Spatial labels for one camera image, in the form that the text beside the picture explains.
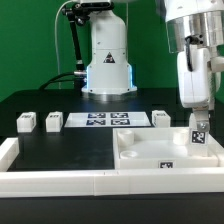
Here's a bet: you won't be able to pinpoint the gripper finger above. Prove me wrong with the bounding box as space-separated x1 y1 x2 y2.
193 107 210 132

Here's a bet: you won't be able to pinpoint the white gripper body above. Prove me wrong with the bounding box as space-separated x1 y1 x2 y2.
177 46 224 109

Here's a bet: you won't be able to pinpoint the white square table top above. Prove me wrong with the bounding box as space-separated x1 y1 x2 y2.
113 127 224 169

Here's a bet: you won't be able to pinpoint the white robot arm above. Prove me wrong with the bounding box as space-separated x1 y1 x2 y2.
81 0 224 132

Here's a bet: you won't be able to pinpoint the white sheet with tags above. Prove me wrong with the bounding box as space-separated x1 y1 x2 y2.
65 112 151 127

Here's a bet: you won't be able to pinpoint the white U-shaped fence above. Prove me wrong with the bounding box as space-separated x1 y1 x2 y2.
0 138 224 198

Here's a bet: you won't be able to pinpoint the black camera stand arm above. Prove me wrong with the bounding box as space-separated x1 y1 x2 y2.
62 6 86 77

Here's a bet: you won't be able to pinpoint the black cables at base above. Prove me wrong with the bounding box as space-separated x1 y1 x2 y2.
38 72 88 91

